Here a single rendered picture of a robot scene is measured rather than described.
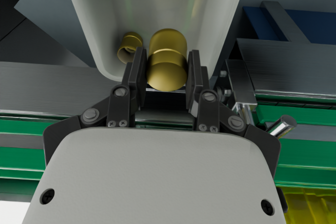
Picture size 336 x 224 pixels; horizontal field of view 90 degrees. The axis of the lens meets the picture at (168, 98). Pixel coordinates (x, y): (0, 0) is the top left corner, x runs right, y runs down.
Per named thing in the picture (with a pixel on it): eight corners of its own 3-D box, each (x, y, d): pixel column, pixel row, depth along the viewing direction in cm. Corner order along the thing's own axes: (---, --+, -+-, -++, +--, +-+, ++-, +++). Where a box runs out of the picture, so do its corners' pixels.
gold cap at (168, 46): (148, 26, 15) (141, 59, 12) (189, 29, 15) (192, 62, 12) (150, 59, 17) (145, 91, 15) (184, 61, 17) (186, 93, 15)
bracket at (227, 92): (206, 96, 33) (210, 128, 29) (220, 58, 26) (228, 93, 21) (224, 97, 33) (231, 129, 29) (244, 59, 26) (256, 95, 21)
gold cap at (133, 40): (140, 48, 25) (143, 32, 28) (116, 45, 25) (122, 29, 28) (139, 66, 28) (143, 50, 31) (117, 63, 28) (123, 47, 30)
